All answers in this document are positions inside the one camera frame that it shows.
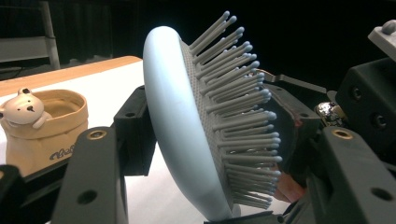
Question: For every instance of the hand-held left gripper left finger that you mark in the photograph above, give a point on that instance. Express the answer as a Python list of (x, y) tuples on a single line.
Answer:
[(135, 133)]

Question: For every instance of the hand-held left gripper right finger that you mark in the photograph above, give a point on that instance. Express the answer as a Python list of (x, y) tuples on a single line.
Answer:
[(299, 140)]

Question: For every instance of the light blue hairbrush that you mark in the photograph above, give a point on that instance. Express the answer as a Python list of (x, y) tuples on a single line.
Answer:
[(174, 124)]

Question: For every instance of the wooden table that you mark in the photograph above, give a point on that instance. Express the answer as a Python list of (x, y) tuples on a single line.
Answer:
[(62, 76)]

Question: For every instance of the tan cup with bear figure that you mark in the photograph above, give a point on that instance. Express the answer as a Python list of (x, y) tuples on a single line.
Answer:
[(37, 143)]

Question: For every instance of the white metal stand frame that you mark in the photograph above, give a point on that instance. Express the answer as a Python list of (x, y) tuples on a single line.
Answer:
[(25, 48)]

